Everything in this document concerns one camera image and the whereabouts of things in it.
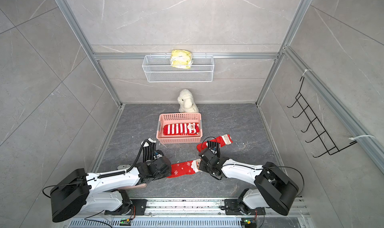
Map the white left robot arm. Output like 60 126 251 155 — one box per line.
47 139 172 223

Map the black white striped sock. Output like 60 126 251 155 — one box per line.
142 138 157 163

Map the red snowflake sock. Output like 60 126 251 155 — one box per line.
168 159 201 178

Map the white wire wall basket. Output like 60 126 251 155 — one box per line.
142 55 215 83

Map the white plush toy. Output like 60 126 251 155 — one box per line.
178 89 199 113

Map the red plain sock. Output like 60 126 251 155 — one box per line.
197 134 233 152

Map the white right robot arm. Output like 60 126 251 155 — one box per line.
198 148 299 216

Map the black wall hook rack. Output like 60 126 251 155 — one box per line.
287 77 358 158

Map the pink plastic basket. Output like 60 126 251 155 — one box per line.
157 113 203 144

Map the pink case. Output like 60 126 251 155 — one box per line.
124 184 147 190

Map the yellow packet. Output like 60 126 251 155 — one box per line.
170 49 193 69

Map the metal base rail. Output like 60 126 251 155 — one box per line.
68 197 314 228

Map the red white santa sock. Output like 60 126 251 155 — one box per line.
163 123 200 136

